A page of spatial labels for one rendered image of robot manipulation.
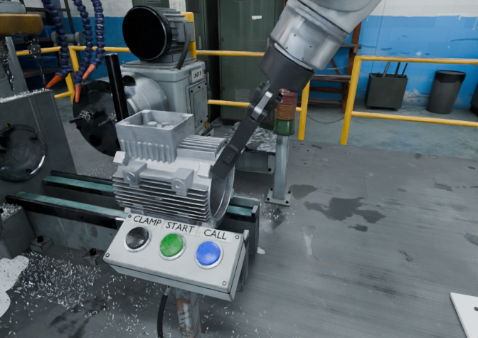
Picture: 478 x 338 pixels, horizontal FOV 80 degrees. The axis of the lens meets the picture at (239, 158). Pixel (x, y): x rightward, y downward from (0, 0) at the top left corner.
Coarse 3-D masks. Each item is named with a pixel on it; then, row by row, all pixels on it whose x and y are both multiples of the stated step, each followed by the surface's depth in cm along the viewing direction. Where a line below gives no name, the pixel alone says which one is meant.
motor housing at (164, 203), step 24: (192, 144) 55; (216, 144) 55; (120, 168) 57; (168, 168) 55; (192, 168) 53; (120, 192) 57; (144, 192) 55; (168, 192) 53; (192, 192) 52; (216, 192) 67; (168, 216) 56; (192, 216) 54; (216, 216) 61
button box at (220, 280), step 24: (144, 216) 40; (120, 240) 38; (192, 240) 37; (216, 240) 36; (240, 240) 36; (120, 264) 36; (144, 264) 35; (168, 264) 35; (192, 264) 35; (216, 264) 34; (240, 264) 38; (192, 288) 36; (216, 288) 33
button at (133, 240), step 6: (138, 228) 38; (144, 228) 38; (132, 234) 37; (138, 234) 37; (144, 234) 37; (126, 240) 37; (132, 240) 37; (138, 240) 37; (144, 240) 37; (132, 246) 36; (138, 246) 36
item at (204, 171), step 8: (120, 152) 56; (120, 160) 55; (128, 160) 57; (200, 168) 51; (208, 168) 51; (200, 176) 52; (208, 176) 51; (232, 192) 67; (128, 208) 61; (208, 224) 56
